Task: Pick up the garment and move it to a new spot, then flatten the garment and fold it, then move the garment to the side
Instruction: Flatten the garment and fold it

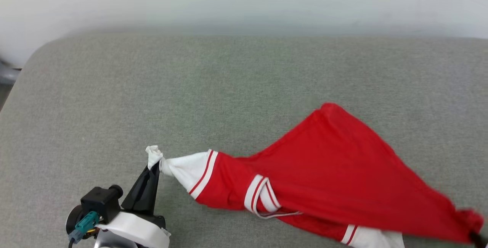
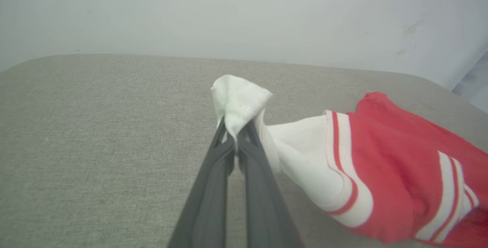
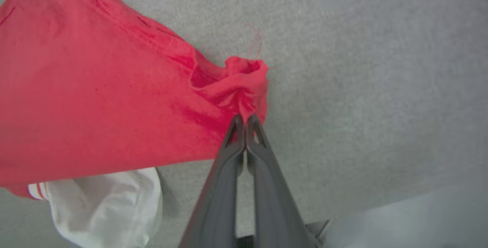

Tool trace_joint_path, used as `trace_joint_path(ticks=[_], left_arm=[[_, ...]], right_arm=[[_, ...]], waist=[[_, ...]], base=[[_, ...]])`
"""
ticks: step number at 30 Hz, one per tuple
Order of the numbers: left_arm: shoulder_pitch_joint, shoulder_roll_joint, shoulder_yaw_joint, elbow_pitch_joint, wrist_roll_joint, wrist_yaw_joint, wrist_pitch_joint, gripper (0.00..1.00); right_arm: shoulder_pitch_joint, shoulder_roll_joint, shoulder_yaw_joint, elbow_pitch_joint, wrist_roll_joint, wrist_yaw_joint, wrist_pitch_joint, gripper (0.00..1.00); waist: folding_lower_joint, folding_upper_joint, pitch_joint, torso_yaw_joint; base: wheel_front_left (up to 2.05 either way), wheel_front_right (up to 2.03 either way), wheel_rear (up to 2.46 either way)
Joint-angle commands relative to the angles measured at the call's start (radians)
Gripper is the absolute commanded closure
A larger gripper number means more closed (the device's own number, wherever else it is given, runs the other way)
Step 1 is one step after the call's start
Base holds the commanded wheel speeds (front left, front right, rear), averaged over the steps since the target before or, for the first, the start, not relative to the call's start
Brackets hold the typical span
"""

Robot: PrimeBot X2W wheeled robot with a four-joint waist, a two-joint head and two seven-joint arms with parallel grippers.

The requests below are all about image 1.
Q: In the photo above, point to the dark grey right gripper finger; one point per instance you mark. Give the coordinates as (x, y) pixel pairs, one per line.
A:
(478, 239)

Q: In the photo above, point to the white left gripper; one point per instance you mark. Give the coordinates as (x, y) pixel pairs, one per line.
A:
(133, 231)

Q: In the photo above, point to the red and white garment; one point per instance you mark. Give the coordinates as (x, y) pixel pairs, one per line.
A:
(328, 179)

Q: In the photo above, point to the grey fabric sofa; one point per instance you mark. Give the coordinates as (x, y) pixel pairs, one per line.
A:
(228, 87)

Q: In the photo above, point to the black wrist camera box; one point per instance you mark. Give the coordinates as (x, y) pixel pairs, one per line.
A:
(100, 202)

